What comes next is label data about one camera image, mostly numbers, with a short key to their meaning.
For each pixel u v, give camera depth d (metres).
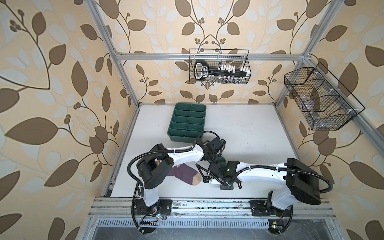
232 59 0.91
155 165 0.49
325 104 0.73
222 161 0.90
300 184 0.43
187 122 1.02
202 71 0.84
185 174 0.85
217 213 0.74
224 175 0.60
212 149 0.68
